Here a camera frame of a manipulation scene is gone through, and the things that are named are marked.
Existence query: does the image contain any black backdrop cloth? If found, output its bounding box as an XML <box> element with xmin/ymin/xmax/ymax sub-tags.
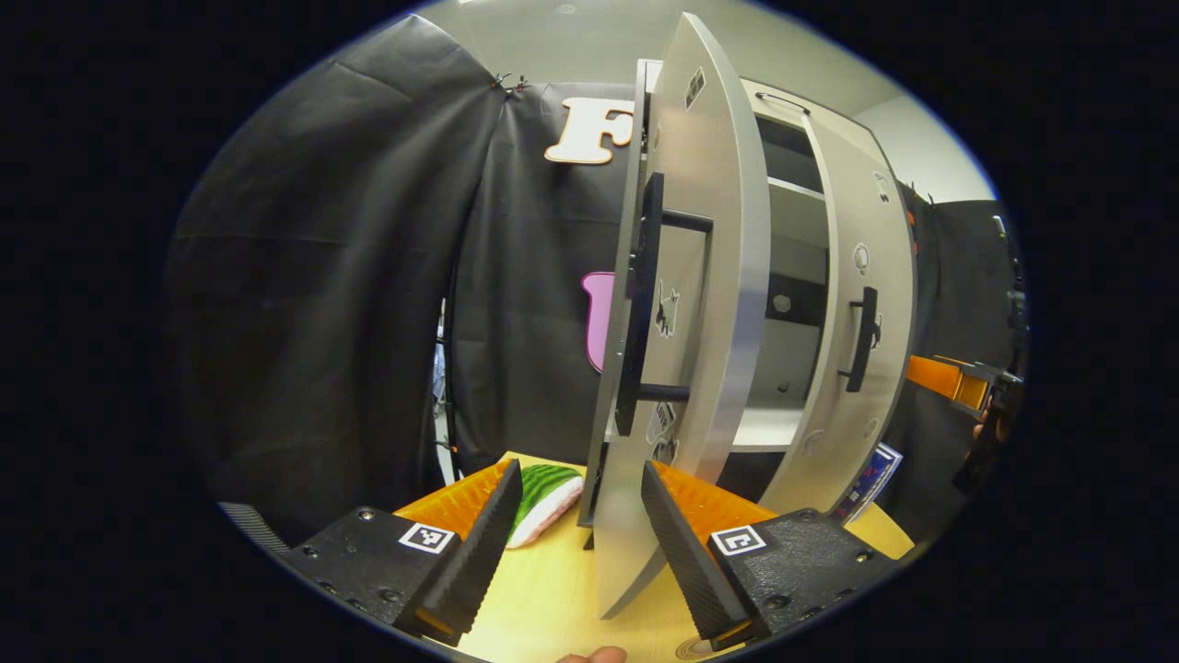
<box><xmin>161</xmin><ymin>14</ymin><xmax>1031</xmax><ymax>544</ymax></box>

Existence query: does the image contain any white cabinet door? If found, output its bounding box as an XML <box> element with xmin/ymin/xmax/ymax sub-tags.
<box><xmin>757</xmin><ymin>110</ymin><xmax>917</xmax><ymax>517</ymax></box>
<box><xmin>578</xmin><ymin>11</ymin><xmax>773</xmax><ymax>620</ymax></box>

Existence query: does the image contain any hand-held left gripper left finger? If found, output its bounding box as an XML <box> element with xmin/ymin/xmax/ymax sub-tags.
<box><xmin>281</xmin><ymin>459</ymin><xmax>524</xmax><ymax>646</ymax></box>

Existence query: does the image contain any black equipment stand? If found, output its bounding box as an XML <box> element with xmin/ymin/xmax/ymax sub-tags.
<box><xmin>987</xmin><ymin>212</ymin><xmax>1029</xmax><ymax>332</ymax></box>

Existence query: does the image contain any white cabinet drawer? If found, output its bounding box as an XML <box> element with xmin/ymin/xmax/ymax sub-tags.
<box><xmin>740</xmin><ymin>78</ymin><xmax>878</xmax><ymax>141</ymax></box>

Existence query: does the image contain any dark navy book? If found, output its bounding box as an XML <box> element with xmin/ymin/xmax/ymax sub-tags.
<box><xmin>832</xmin><ymin>444</ymin><xmax>905</xmax><ymax>526</ymax></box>

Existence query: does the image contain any watermelon slice toy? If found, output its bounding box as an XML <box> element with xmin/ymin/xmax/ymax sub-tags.
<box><xmin>505</xmin><ymin>463</ymin><xmax>587</xmax><ymax>551</ymax></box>

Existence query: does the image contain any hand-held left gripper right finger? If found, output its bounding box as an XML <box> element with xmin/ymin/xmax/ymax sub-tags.
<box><xmin>640</xmin><ymin>460</ymin><xmax>899</xmax><ymax>650</ymax></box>

